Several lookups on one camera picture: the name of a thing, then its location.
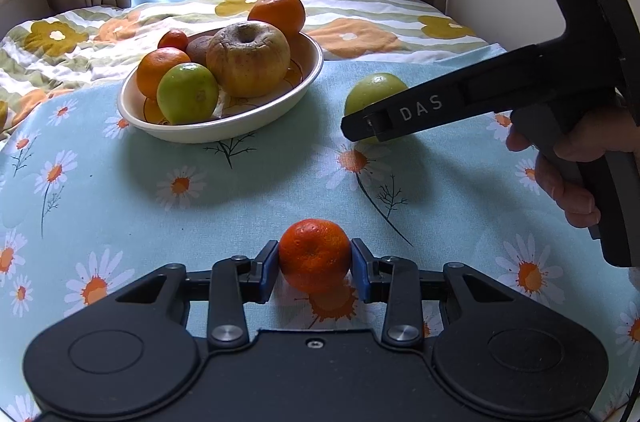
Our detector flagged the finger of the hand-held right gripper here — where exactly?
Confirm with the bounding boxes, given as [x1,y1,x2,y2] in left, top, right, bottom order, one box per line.
[341,45,544,143]

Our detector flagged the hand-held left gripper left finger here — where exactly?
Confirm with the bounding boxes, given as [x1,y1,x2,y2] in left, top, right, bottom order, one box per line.
[115,239,279,350]

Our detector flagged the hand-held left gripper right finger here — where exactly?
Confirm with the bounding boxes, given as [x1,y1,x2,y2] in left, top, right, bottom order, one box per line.
[350,237,521,350]

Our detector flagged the small tangerine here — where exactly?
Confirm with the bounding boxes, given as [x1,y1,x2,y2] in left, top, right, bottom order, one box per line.
[278,219,352,294]

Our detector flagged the green apple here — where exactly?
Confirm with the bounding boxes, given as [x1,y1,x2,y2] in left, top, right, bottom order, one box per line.
[344,73,410,145]
[156,62,220,126]

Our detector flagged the cream plate with duck print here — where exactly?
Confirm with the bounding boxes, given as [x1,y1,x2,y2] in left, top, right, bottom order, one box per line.
[116,30,325,144]

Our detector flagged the orange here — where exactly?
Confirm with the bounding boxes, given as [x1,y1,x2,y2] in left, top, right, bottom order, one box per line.
[247,0,306,38]
[136,47,193,100]

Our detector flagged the wrinkled yellow-red apple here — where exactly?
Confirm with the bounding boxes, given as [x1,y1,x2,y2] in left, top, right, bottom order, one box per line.
[206,21,292,99]

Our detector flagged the person's right hand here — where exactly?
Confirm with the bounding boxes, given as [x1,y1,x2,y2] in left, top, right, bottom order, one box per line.
[506,102,640,229]

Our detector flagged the light blue daisy tablecloth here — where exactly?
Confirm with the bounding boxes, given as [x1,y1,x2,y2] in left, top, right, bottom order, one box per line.
[0,42,640,422]

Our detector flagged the brown kiwi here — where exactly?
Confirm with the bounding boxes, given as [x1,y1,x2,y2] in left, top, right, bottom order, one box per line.
[186,35,217,66]

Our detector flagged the red cherry tomato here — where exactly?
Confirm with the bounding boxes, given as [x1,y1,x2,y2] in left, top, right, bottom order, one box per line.
[158,29,189,52]

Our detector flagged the striped floral blanket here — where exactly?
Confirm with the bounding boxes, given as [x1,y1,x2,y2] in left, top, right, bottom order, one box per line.
[0,0,501,143]

